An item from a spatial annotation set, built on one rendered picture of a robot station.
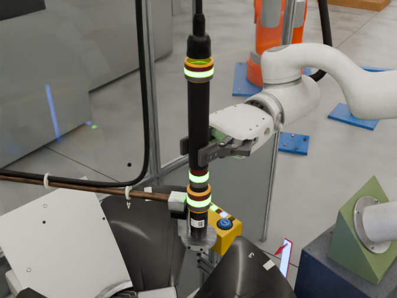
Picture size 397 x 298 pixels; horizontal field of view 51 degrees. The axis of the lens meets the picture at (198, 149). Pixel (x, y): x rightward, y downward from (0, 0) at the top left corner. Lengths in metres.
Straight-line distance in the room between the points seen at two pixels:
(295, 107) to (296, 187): 2.56
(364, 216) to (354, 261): 0.15
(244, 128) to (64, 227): 0.59
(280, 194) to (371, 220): 1.86
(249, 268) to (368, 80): 0.57
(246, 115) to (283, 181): 2.66
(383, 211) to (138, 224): 0.80
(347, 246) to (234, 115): 0.84
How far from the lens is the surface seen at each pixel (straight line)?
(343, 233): 1.46
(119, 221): 0.99
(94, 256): 1.14
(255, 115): 0.76
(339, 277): 1.51
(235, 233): 1.41
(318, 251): 1.56
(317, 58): 0.79
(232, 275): 1.10
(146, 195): 0.78
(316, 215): 3.14
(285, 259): 1.25
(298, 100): 0.83
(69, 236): 1.13
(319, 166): 3.64
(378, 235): 1.45
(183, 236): 0.81
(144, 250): 0.97
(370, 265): 1.48
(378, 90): 0.80
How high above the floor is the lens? 2.03
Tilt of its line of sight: 33 degrees down
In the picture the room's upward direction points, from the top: straight up
